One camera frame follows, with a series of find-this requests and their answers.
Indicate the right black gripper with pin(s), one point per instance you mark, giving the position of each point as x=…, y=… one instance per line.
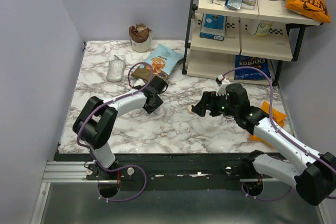
x=208, y=97

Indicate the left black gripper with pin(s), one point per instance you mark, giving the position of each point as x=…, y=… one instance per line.
x=158, y=102

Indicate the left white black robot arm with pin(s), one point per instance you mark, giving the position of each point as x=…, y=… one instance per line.
x=96, y=120

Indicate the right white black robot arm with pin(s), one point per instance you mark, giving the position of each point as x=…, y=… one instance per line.
x=311, y=173

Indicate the light blue chip bag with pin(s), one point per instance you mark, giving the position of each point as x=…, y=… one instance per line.
x=161, y=62

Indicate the silver glitter pouch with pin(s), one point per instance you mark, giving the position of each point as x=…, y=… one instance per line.
x=116, y=69

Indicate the brown white paper cup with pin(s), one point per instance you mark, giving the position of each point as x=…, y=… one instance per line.
x=140, y=37

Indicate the blue Doritos chip bag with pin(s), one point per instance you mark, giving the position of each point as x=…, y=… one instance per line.
x=255, y=64

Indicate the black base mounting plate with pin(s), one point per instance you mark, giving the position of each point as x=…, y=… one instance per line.
x=172, y=171

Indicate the orange snack bag on table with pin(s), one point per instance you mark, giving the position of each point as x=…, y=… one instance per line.
x=277, y=116

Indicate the blue box on shelf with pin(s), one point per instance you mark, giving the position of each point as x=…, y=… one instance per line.
x=213, y=27

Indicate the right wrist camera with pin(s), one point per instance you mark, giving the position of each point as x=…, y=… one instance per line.
x=222, y=83

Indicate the black frame beige shelf rack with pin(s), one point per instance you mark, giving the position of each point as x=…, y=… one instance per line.
x=205, y=58

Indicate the aluminium rail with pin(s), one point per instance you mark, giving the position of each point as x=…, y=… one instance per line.
x=64, y=172

